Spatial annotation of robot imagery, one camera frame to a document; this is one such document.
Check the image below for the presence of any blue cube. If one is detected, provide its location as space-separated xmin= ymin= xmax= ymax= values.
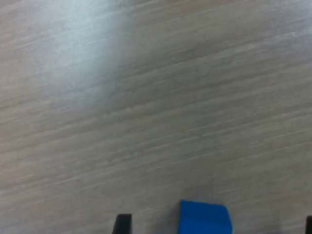
xmin=178 ymin=199 xmax=233 ymax=234

